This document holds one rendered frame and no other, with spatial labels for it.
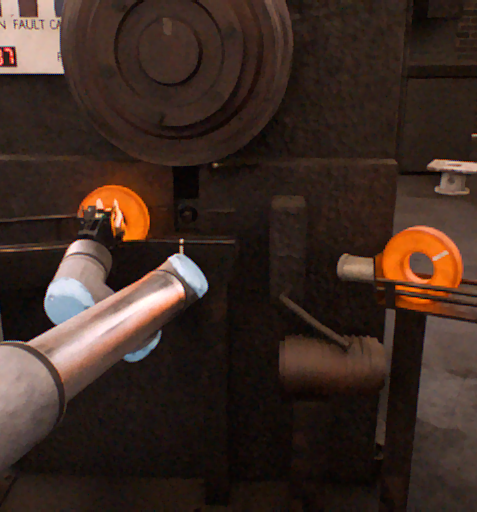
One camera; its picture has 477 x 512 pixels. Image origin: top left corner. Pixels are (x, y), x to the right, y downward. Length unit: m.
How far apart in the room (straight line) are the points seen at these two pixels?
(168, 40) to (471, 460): 1.41
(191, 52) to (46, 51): 0.42
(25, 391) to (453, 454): 1.52
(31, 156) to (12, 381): 0.96
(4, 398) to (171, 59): 0.77
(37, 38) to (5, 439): 1.05
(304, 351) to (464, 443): 0.85
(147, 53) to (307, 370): 0.70
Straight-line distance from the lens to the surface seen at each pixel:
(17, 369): 0.71
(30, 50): 1.57
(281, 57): 1.34
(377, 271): 1.34
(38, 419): 0.71
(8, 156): 1.62
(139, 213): 1.45
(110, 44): 1.29
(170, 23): 1.26
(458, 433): 2.12
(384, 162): 1.49
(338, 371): 1.36
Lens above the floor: 1.16
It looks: 19 degrees down
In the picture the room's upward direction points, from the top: straight up
